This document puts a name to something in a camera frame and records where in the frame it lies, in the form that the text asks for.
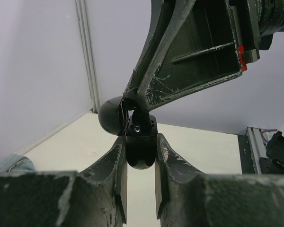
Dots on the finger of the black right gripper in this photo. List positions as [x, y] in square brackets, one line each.
[161, 14]
[198, 50]

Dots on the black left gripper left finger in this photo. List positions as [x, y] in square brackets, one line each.
[94, 197]

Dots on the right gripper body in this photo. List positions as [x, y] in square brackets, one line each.
[244, 14]

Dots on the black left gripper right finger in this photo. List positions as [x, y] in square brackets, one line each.
[187, 197]

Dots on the black earbud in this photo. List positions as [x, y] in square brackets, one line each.
[137, 111]

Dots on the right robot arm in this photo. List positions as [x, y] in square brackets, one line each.
[274, 19]

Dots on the crumpled blue denim cloth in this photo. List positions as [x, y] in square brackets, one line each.
[16, 163]

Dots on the aluminium frame post left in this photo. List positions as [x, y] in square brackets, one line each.
[86, 39]

